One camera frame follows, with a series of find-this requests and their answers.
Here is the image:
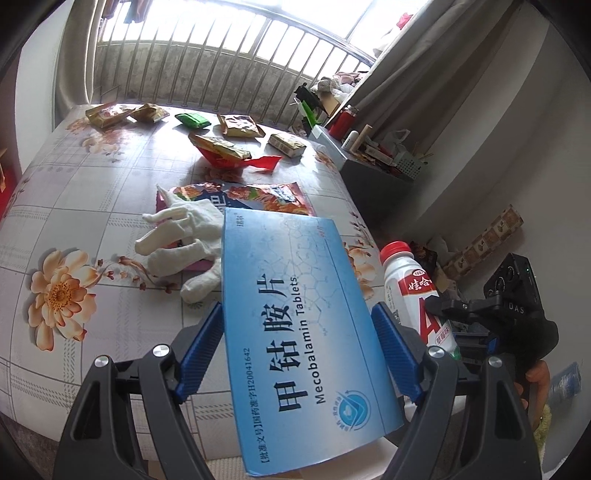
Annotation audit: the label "black device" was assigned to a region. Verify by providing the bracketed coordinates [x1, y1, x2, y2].
[293, 83, 320, 105]

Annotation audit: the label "patterned paper roll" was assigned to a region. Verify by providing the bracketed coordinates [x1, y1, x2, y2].
[442, 205, 526, 278]

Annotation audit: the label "person's right hand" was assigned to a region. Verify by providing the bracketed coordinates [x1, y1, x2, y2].
[517, 360, 551, 420]

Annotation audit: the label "grey curtain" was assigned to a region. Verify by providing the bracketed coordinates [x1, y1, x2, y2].
[345, 0, 468, 136]

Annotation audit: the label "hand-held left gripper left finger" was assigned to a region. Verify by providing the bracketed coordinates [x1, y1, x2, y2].
[53, 302, 225, 480]

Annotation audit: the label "red thermos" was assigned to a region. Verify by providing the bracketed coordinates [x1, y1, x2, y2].
[329, 104, 359, 138]

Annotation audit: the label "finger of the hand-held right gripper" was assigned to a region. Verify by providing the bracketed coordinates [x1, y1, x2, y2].
[455, 325, 499, 359]
[425, 295, 504, 331]

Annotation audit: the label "white cotton glove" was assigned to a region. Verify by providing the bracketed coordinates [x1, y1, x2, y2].
[135, 226, 223, 304]
[142, 184, 225, 237]

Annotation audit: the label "blue plastic water jug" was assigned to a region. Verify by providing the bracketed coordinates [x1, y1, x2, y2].
[549, 362, 584, 398]

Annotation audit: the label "orange blue snack bag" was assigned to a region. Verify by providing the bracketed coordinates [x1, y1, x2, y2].
[168, 182, 315, 217]

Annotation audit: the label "green plastic basket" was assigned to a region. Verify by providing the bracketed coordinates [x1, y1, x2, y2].
[392, 145, 426, 179]

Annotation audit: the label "hanging clothes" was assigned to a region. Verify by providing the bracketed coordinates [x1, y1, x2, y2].
[103, 0, 154, 25]

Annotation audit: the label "grey cabinet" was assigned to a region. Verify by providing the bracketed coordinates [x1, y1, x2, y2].
[308, 124, 416, 186]

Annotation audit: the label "green snack packet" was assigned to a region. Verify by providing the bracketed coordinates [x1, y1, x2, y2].
[174, 112, 211, 129]

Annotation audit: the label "wooden block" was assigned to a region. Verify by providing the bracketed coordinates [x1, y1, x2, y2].
[353, 124, 373, 154]

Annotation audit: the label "small beige box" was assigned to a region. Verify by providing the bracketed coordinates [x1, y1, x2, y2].
[269, 132, 307, 156]

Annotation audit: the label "gold snack packet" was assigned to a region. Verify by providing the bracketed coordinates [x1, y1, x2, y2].
[188, 133, 253, 161]
[216, 113, 266, 138]
[131, 103, 170, 123]
[85, 103, 136, 128]

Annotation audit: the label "blue cardboard box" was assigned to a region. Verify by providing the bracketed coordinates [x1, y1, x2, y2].
[220, 207, 408, 477]

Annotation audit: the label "white handled plastic bag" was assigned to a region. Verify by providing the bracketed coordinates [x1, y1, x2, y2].
[378, 128, 410, 154]

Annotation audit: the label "green plastic object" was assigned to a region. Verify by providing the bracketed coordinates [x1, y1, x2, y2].
[299, 99, 325, 128]

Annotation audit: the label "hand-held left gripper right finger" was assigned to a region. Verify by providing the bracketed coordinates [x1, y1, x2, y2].
[372, 302, 543, 480]

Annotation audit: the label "red torn wrapper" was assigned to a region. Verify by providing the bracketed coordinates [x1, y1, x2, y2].
[198, 148, 283, 172]

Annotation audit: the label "metal window railing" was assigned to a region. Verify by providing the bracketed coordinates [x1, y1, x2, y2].
[91, 13, 376, 131]

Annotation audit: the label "white drink bottle red cap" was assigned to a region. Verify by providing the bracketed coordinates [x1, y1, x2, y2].
[379, 240, 459, 361]

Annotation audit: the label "brown cardboard box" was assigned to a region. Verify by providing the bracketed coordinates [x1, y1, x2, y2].
[318, 90, 345, 117]

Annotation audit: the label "dark snack bag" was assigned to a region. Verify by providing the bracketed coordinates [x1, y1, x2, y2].
[410, 242, 438, 274]

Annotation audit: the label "beige side curtain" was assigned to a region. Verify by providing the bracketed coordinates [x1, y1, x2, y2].
[54, 0, 112, 112]

